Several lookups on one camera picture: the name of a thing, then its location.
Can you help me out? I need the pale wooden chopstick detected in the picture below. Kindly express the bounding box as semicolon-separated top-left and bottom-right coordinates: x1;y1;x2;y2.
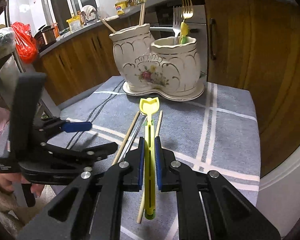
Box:
136;110;163;223

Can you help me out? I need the dark jar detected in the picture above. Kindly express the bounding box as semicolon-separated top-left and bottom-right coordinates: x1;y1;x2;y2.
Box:
34;25;58;50

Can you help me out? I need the yellow green plastic utensil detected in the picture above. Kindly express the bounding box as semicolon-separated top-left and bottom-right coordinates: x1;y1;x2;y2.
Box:
180;21;190;44

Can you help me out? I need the grey metal chair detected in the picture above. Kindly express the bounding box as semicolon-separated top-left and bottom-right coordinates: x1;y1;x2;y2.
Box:
0;0;55;120

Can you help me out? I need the yellow food packet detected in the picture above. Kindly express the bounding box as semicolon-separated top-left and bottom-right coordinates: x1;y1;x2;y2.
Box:
66;15;82;33

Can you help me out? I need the black cabinet handle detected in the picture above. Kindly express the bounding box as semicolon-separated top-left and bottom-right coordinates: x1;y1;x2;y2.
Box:
209;18;217;61

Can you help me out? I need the silver fork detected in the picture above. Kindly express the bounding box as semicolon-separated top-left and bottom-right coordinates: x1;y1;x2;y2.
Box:
173;6;183;44

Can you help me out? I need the clear plastic bag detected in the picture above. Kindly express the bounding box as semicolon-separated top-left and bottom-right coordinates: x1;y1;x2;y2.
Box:
0;27;17;55

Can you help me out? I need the stainless built-in oven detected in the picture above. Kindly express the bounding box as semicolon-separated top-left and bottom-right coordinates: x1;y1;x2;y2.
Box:
147;2;208;45

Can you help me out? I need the white towel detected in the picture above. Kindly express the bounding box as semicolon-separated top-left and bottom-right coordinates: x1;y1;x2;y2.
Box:
80;5;97;20

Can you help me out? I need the cream ceramic drip tray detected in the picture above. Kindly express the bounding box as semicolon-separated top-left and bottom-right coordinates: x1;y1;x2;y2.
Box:
122;79;205;102

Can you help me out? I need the person's left forearm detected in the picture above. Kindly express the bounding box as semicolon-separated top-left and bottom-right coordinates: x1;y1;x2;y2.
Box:
0;179;26;238

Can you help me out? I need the person's left hand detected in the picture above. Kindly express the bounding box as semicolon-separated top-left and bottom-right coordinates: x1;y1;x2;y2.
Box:
0;152;44;198

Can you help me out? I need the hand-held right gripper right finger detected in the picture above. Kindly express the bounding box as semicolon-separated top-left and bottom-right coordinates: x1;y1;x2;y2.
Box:
154;135;281;240

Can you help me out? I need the cream floral ceramic utensil holder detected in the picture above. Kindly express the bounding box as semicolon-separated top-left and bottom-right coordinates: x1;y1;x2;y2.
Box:
109;23;201;94

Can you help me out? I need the yellow cooking oil bottle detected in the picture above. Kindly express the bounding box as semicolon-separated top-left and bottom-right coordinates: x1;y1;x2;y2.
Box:
114;0;128;15

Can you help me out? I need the wooden base cabinet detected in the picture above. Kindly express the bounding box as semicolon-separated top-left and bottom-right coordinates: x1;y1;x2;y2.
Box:
204;0;300;179
31;11;153;107

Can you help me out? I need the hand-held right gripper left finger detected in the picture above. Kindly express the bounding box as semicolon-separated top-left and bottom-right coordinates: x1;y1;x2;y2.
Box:
16;137;145;240

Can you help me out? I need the gold fork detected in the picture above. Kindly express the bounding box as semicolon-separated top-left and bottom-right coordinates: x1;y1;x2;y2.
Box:
181;0;194;20

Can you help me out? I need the white door frame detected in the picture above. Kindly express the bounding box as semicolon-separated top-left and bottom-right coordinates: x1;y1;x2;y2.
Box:
255;135;300;230

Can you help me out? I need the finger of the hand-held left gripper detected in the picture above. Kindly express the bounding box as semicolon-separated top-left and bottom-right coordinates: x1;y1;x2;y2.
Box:
41;141;119;161
35;116;93;138

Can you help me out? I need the red plastic bag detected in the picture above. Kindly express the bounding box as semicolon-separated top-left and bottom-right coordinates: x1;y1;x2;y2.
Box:
11;22;39;64

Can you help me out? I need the blue checkered cloth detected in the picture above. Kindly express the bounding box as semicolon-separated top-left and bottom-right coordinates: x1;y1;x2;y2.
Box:
59;75;261;240

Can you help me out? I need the yellow plastic spoon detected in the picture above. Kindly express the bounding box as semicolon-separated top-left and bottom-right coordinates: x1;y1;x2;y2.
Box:
139;97;161;220

